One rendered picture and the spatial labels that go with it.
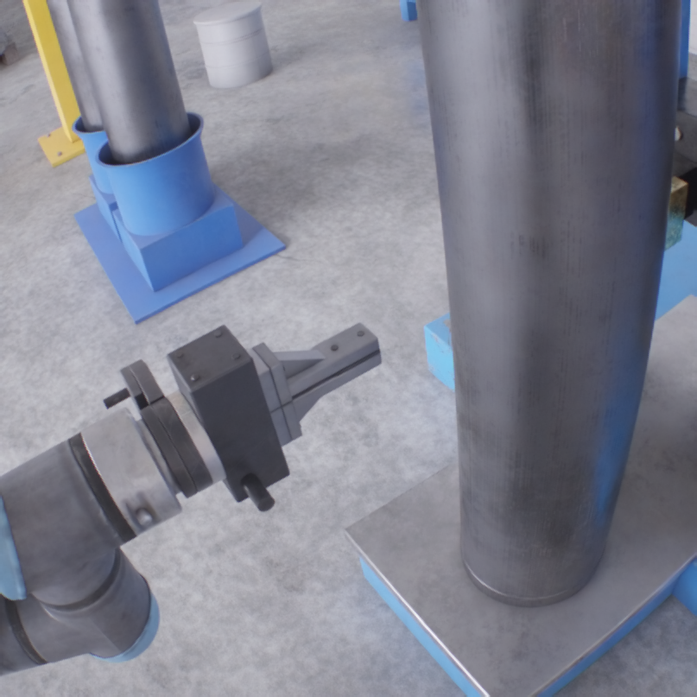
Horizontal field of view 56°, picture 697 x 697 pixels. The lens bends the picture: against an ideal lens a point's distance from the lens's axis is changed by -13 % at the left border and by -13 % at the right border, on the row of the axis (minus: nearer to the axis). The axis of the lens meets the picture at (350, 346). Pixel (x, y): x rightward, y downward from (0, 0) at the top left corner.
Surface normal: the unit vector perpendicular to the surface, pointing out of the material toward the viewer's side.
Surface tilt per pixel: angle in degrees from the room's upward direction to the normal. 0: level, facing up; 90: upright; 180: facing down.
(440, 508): 0
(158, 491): 74
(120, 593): 90
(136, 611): 90
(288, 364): 90
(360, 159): 0
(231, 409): 90
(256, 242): 0
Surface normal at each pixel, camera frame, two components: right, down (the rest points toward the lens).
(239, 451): 0.53, 0.51
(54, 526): 0.37, 0.04
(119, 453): 0.10, -0.44
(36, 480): -0.04, -0.62
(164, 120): 0.72, 0.39
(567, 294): -0.12, 0.68
